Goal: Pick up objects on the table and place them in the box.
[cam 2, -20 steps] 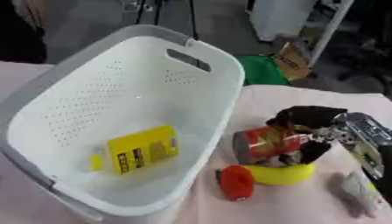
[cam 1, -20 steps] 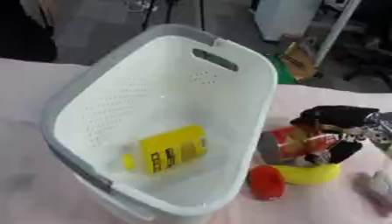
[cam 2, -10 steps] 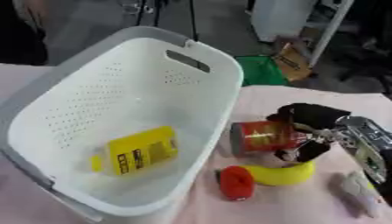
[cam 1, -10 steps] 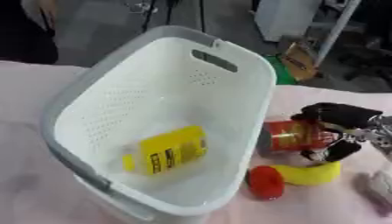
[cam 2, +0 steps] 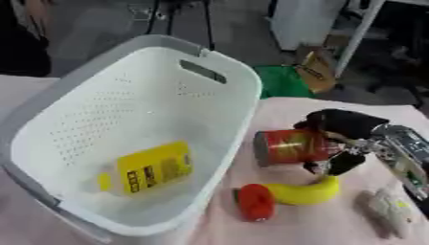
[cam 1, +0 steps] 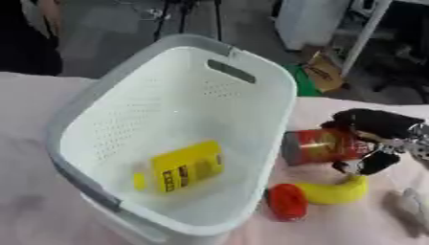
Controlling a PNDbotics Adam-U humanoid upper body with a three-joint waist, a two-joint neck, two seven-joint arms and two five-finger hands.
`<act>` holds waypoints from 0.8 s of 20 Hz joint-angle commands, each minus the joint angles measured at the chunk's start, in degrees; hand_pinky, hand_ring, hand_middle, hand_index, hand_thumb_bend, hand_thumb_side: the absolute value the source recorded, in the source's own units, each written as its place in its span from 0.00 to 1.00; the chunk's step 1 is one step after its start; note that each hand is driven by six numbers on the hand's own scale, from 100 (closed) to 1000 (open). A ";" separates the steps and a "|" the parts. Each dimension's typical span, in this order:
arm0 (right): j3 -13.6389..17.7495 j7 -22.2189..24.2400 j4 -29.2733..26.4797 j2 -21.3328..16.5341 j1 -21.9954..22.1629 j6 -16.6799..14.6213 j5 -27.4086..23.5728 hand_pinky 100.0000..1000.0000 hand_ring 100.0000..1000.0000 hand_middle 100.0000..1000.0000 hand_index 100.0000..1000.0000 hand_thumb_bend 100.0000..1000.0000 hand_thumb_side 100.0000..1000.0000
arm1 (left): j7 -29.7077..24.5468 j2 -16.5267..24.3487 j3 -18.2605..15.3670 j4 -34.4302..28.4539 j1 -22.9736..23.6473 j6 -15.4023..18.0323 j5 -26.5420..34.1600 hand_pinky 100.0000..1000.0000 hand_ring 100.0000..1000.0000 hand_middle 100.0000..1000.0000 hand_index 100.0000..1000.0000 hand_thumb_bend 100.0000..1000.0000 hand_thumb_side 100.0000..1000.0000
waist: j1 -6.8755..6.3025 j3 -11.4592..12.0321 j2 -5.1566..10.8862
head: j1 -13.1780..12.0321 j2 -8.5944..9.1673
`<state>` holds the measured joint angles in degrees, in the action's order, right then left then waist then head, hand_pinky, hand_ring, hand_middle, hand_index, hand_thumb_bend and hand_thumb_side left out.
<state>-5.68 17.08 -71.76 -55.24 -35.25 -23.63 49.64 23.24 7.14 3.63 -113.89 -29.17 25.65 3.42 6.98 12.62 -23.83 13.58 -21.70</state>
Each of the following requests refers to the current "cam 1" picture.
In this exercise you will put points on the white perforated plastic basket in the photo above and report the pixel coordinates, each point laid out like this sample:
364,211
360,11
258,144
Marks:
184,105

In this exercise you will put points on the tan cardboard box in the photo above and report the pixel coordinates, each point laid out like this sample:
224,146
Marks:
323,71

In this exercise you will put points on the yellow labelled bottle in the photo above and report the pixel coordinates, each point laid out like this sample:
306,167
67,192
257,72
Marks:
184,167

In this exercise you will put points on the white cabinet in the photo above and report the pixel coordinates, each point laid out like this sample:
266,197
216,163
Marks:
310,22

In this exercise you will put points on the red cylindrical can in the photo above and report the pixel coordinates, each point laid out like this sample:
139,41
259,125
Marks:
321,146

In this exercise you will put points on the person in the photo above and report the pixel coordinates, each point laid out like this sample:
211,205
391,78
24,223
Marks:
31,35

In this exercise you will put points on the white pole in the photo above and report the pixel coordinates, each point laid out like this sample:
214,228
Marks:
364,36

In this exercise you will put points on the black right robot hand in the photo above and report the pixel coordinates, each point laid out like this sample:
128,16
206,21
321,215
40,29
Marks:
380,124

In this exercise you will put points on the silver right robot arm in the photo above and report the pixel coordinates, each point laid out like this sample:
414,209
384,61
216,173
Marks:
420,143

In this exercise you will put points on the red toy pepper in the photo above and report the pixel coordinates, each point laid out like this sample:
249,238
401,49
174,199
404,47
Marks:
287,201

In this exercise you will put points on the black tripod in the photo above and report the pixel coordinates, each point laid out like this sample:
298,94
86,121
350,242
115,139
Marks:
187,17

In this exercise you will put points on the white soft toy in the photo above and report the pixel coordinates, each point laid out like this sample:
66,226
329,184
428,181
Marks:
416,204

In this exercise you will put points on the green bag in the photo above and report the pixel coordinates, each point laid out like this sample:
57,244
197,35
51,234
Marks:
304,81

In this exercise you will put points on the yellow toy banana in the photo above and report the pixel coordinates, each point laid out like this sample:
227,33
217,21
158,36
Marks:
335,191

